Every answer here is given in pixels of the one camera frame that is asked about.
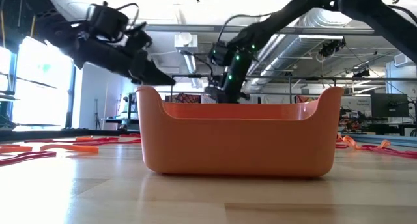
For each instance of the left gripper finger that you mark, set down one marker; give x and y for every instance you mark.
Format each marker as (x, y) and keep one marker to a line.
(156, 77)

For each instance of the orange rubber band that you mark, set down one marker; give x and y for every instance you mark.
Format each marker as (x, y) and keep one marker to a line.
(350, 141)
(385, 143)
(84, 138)
(71, 148)
(16, 149)

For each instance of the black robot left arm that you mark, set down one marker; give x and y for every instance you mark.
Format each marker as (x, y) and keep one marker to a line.
(55, 28)

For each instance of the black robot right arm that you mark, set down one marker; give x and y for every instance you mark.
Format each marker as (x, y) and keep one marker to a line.
(293, 12)

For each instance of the dark red rubber band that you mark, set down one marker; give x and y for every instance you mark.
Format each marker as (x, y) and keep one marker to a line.
(29, 156)

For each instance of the white ceiling unit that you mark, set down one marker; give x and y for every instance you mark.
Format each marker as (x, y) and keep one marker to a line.
(185, 43)

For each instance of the orange plastic basket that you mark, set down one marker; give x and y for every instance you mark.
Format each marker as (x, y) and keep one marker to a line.
(238, 146)

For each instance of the thin tripod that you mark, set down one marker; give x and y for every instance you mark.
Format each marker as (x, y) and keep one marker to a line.
(97, 116)

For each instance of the black metal railing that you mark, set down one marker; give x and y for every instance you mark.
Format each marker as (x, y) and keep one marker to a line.
(325, 78)

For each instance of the cluttered black desk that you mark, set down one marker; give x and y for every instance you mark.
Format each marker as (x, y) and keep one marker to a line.
(384, 126)

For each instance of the black desktop monitor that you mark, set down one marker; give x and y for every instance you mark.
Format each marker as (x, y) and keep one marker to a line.
(389, 105)

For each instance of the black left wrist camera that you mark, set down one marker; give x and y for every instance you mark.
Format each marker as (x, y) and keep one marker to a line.
(138, 36)

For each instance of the silver ventilation duct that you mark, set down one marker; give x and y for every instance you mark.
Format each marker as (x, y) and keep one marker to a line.
(293, 51)

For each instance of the black hanging camera rig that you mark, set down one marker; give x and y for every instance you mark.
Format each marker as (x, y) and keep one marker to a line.
(332, 48)

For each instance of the white wall vent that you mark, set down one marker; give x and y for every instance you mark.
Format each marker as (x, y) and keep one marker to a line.
(400, 60)

